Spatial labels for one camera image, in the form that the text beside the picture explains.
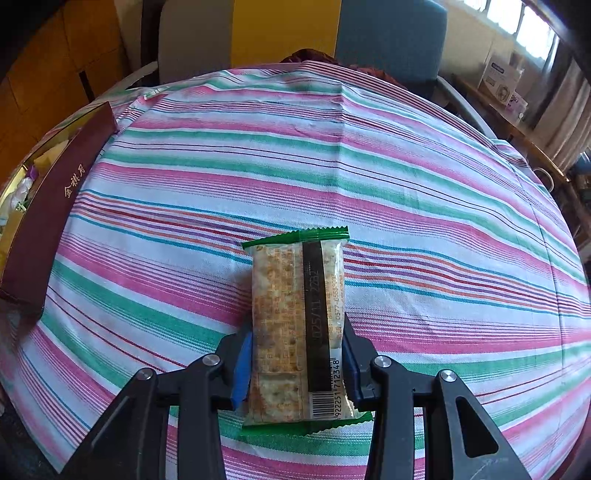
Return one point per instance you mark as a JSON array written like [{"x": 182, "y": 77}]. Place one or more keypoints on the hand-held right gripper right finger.
[{"x": 353, "y": 369}]

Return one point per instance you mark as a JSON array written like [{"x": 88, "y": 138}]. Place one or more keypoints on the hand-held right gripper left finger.
[{"x": 242, "y": 369}]

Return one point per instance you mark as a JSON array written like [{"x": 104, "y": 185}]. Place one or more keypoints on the cracker packet green edges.
[{"x": 281, "y": 300}]

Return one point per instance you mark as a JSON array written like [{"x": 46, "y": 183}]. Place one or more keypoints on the golden tin box maroon sides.
[{"x": 60, "y": 194}]

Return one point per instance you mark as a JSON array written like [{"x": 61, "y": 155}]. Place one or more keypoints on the striped pink green tablecloth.
[{"x": 392, "y": 194}]

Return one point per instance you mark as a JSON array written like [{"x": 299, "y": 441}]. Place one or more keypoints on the wooden desk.
[{"x": 521, "y": 134}]

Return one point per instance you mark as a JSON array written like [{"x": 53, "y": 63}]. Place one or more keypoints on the small pink box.
[{"x": 517, "y": 106}]

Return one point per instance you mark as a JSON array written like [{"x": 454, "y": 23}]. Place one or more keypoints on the dark red cloth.
[{"x": 314, "y": 56}]

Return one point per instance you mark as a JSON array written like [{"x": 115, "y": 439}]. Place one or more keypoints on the white printed carton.
[{"x": 501, "y": 76}]

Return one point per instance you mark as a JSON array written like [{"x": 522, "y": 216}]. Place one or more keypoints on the grey yellow blue sofa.
[{"x": 388, "y": 41}]

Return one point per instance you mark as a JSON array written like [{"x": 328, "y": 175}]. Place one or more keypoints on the patterned pink curtain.
[{"x": 568, "y": 106}]

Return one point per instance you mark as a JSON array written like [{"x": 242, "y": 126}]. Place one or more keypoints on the wooden wardrobe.
[{"x": 55, "y": 64}]

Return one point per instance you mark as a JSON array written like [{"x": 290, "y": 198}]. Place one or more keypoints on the window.
[{"x": 508, "y": 23}]

